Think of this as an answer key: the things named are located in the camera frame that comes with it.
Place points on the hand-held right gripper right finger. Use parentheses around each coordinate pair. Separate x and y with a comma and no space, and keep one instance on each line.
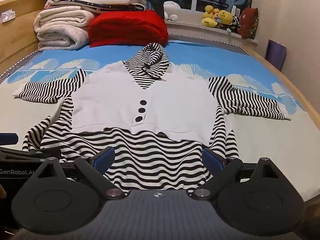
(212,161)

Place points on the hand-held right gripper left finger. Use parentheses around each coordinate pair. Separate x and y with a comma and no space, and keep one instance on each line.
(105,160)

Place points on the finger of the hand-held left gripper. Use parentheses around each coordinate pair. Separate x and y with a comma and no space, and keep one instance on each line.
(30,154)
(8,139)

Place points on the black white striped hoodie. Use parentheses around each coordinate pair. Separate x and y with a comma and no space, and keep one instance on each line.
(112,100)

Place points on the blue white patterned bed sheet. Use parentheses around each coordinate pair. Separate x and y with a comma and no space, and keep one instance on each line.
(250,62)

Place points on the tissue box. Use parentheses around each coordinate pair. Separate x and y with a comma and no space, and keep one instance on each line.
(7,17)

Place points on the white fleece folded blanket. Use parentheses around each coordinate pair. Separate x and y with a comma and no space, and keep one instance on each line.
(62,27)

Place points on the purple box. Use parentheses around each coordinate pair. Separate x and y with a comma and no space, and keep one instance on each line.
(275,52)

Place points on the white window sill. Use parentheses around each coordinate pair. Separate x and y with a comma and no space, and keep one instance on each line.
(200,32)

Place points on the red folded blanket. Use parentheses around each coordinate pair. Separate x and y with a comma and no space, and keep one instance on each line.
(127,28)

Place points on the black white striped plush toy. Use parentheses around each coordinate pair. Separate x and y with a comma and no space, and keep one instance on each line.
(235,23)

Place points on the yellow plush toy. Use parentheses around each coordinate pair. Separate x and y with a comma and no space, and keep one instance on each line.
(225,18)

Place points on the brown cushion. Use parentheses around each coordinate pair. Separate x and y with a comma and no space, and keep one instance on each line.
(248,22)

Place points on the yellow plush duck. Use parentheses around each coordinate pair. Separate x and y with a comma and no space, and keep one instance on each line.
(210,15)

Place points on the wooden bed frame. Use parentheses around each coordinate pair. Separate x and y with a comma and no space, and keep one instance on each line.
(20,32)

